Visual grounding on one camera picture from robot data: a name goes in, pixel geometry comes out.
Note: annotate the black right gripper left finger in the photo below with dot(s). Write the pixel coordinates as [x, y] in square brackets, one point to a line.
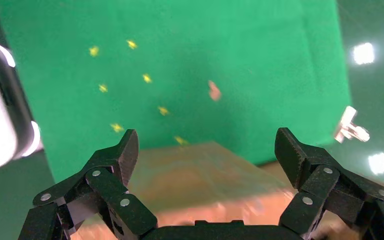
[102, 185]

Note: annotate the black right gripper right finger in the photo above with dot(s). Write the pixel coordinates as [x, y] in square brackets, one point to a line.
[328, 185]

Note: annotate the small cardboard box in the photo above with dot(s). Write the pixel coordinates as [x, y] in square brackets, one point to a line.
[205, 179]

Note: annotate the small cardboard scrap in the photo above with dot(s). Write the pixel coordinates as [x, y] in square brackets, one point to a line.
[214, 90]

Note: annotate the metal binder clip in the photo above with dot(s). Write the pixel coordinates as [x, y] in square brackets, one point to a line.
[348, 127]

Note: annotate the green table cloth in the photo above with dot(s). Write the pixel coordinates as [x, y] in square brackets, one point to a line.
[212, 49]

